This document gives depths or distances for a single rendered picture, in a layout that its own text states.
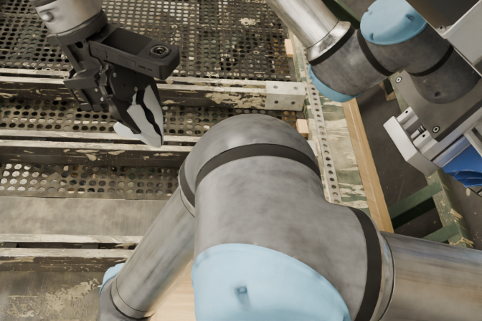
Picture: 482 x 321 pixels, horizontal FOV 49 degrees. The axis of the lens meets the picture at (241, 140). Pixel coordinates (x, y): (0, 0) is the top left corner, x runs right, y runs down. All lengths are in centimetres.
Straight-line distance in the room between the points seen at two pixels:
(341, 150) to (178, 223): 106
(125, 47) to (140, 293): 31
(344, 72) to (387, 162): 159
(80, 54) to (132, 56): 9
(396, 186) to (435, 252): 207
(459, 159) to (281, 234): 91
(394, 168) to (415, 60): 157
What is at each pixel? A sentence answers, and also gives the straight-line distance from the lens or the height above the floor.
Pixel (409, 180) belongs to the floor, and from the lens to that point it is 254.
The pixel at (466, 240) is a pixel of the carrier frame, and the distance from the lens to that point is 209.
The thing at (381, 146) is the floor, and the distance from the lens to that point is 273.
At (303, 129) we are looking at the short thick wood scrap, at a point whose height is 90.
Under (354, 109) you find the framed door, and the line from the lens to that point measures 253.
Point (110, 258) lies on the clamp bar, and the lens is 129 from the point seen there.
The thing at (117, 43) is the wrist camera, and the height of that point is 171.
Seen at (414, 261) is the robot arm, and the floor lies 150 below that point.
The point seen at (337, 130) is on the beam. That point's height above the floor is 84.
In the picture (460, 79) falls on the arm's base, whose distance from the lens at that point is 114.
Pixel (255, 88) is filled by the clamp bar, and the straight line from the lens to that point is 169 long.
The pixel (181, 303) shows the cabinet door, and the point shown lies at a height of 119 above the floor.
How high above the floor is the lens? 188
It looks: 31 degrees down
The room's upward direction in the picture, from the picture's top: 60 degrees counter-clockwise
